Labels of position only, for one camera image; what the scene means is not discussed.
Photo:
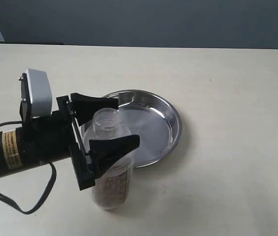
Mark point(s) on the round stainless steel plate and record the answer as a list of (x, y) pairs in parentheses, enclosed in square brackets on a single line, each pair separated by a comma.
[(154, 119)]

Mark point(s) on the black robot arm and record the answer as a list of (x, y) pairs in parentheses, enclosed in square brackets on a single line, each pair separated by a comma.
[(17, 150)]

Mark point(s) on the clear plastic shaker bottle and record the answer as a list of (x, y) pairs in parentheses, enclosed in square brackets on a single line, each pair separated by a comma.
[(110, 190)]

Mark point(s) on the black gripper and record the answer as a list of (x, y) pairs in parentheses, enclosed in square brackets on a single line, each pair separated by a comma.
[(57, 137)]

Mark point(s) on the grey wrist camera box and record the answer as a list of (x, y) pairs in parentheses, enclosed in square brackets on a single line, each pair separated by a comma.
[(36, 96)]

